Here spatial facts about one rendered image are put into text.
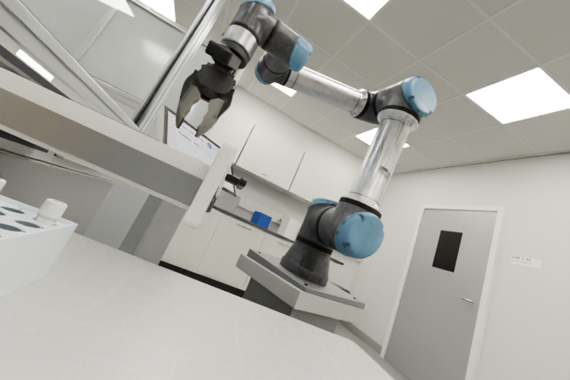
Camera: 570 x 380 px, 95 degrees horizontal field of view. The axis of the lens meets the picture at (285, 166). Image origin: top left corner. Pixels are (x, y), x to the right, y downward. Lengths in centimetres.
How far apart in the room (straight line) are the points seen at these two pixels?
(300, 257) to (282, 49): 55
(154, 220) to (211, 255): 214
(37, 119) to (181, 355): 30
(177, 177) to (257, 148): 360
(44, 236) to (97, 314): 6
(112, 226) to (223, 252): 164
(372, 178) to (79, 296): 63
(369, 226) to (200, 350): 52
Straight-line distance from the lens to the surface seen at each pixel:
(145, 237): 140
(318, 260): 79
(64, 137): 38
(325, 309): 74
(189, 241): 343
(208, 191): 32
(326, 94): 84
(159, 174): 34
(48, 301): 22
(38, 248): 21
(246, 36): 63
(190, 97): 57
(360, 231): 66
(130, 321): 22
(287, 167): 402
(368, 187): 71
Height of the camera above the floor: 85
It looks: 15 degrees up
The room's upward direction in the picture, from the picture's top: 24 degrees clockwise
